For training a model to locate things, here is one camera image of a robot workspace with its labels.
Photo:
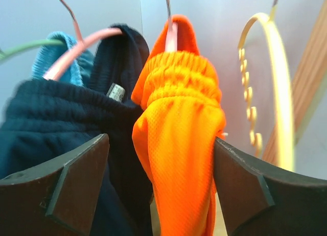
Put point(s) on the yellow wavy hanger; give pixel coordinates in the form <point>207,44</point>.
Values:
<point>283,105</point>

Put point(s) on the light blue shorts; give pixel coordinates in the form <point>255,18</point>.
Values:
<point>74,69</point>

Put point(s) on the green hanger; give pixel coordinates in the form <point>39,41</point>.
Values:
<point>5,55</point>

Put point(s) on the pink hanger with navy shorts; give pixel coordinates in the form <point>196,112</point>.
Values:
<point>76,52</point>

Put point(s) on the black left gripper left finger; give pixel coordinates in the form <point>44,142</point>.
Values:
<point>57,197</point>

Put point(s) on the navy blue shorts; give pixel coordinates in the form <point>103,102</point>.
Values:
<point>48,118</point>

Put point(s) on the wooden clothes rack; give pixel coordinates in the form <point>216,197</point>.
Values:
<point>302,25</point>

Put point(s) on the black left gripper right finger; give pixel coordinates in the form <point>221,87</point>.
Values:
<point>258,198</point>

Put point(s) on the pink wavy hanger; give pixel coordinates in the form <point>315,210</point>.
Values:
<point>172,33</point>

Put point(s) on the orange shorts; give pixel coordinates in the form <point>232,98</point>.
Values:
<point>174,136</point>

